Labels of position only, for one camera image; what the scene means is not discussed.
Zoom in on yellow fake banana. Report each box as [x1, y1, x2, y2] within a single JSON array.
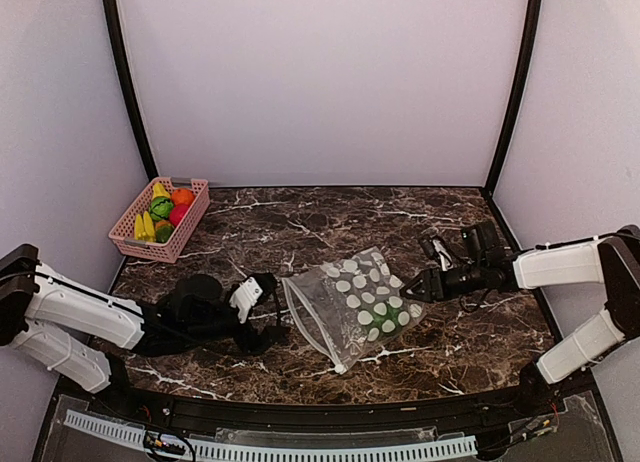
[[134, 211, 156, 243]]

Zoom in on yellow fake lemon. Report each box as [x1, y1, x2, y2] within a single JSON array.
[[152, 182, 171, 199]]

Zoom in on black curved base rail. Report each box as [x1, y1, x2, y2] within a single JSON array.
[[86, 356, 587, 433]]

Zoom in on white slotted cable duct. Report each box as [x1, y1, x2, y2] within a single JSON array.
[[63, 409, 478, 461]]

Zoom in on green orange fake pepper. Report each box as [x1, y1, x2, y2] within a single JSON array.
[[155, 220, 175, 244]]

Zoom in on green striped fake watermelon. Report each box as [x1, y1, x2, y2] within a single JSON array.
[[149, 196, 174, 222]]

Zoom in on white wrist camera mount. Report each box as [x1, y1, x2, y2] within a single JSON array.
[[431, 237, 454, 271], [229, 277, 263, 324]]

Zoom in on clear polka dot zip bag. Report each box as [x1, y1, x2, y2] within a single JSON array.
[[282, 246, 425, 374]]

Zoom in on right black frame post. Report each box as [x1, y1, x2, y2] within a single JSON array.
[[483, 0, 542, 199]]

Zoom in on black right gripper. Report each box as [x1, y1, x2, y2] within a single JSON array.
[[400, 258, 486, 302]]

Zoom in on pink perforated plastic basket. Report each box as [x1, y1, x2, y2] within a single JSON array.
[[109, 177, 210, 263]]

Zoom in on black frame post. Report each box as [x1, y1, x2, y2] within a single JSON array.
[[102, 0, 159, 181], [483, 0, 542, 199]]

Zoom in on green fake vegetable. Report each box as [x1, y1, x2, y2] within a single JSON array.
[[357, 303, 411, 341]]

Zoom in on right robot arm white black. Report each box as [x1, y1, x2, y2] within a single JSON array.
[[400, 221, 639, 416]]

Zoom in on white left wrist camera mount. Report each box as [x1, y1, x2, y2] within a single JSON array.
[[229, 277, 263, 324]]

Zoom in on orange fake orange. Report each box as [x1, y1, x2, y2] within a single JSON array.
[[171, 188, 196, 207]]

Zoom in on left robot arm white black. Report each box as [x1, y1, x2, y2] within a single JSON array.
[[1, 244, 289, 418]]

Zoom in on left black frame post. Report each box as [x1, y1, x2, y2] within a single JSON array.
[[102, 0, 159, 181]]

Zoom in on red fake apple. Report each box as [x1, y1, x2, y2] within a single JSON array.
[[169, 204, 190, 227]]

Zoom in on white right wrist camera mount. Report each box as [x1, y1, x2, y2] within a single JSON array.
[[431, 237, 454, 271]]

